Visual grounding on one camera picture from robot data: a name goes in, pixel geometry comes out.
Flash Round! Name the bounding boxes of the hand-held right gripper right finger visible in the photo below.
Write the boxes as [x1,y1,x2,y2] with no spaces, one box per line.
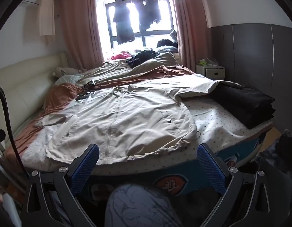
[197,143,274,227]

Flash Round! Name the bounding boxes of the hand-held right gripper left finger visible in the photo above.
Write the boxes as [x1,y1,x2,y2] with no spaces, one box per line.
[22,143,100,227]

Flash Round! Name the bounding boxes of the beige zip jacket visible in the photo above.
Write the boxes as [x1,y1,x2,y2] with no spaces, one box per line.
[33,73,241,166]

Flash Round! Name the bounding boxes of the stack of black folded clothes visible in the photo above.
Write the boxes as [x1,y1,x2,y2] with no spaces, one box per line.
[207,82,276,130]

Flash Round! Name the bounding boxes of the floor clothes pile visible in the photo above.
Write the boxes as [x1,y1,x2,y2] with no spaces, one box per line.
[252,129,292,182]

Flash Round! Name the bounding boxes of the black crumpled clothes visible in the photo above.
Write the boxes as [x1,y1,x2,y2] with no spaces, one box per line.
[126,50,160,68]

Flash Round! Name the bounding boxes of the white floral bed sheet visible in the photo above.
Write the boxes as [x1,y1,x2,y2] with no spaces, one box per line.
[18,97,273,178]

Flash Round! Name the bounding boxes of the cream padded headboard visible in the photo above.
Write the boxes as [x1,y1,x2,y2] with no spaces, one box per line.
[0,52,68,138]

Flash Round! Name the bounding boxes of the small dark clothing item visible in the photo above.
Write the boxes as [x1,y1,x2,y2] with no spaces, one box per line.
[75,79,101,102]

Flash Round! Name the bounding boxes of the pale pillow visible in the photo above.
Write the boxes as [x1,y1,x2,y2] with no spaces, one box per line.
[52,74,84,87]

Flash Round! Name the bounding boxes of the white nightstand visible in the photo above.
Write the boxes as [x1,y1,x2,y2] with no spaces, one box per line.
[195,64,225,81]

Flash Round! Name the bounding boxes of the beige duvet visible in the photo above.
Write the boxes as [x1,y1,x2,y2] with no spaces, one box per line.
[76,51,184,86]

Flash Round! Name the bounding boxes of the pink garment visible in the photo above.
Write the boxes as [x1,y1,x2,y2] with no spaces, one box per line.
[110,52,133,61]

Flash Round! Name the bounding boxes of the grey built-in wardrobe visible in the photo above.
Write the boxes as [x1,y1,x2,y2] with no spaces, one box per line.
[209,24,292,135]

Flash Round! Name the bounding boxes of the cream hanging cloth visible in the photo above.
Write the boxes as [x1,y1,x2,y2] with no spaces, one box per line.
[38,0,56,44]

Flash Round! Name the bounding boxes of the dark cushion pile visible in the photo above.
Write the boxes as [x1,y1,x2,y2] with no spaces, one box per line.
[155,30,179,52]

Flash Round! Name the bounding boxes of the long dark hanging coat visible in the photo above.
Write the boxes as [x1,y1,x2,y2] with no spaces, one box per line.
[112,0,135,45]

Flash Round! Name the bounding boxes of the dark framed window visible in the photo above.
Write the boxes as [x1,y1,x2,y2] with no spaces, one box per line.
[95,0,178,57]

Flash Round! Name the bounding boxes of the dark hanging garment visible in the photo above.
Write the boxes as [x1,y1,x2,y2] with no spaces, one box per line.
[135,0,149,32]
[146,0,162,25]

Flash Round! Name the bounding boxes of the blue printed bed frame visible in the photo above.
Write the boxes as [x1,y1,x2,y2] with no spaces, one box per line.
[89,128,274,197]

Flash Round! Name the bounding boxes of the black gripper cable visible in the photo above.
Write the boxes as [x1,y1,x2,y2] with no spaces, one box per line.
[0,83,30,178]

